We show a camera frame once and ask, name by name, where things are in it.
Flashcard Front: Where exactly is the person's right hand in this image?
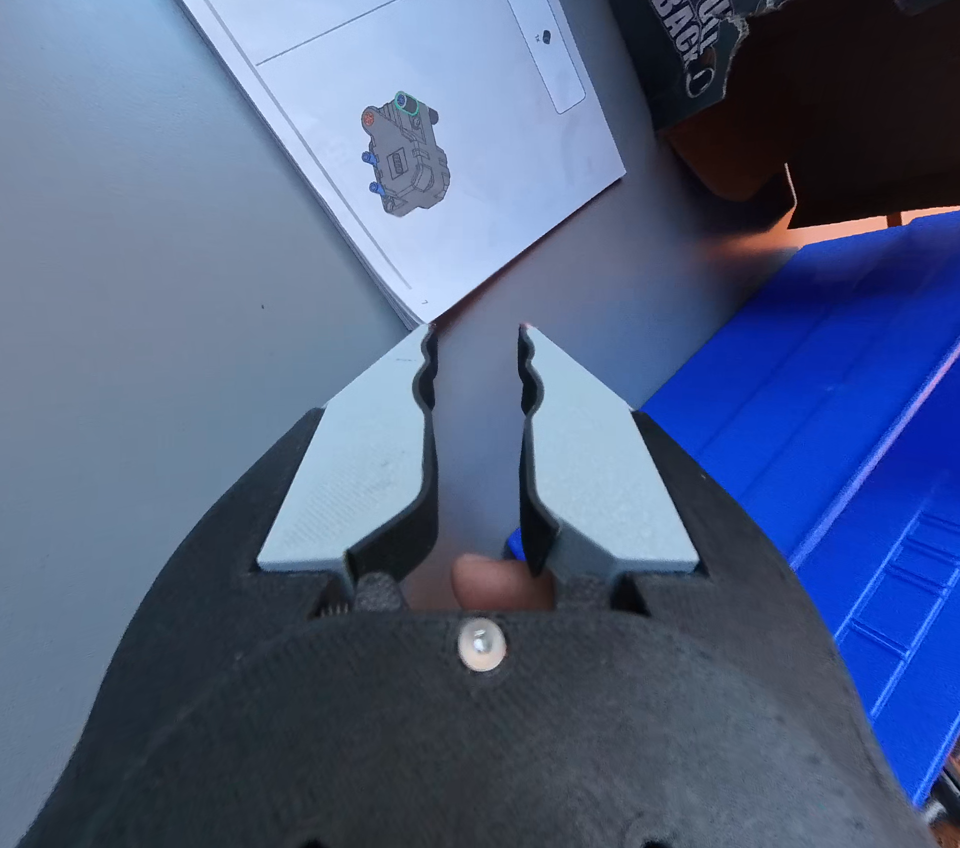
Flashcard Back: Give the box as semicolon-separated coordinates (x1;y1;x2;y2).
452;554;558;613

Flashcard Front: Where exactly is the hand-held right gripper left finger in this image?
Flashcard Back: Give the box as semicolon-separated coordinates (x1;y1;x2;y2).
257;323;441;586

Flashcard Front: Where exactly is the dark torn cardboard box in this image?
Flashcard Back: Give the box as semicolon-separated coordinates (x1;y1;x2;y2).
562;0;960;230

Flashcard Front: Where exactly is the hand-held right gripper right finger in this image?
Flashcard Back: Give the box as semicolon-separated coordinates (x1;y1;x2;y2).
517;324;704;582

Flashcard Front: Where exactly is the blue plastic tray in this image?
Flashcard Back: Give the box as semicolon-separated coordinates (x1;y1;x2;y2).
506;210;960;811

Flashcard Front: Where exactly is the white instruction booklet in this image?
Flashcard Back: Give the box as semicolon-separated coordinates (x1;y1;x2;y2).
97;0;627;331

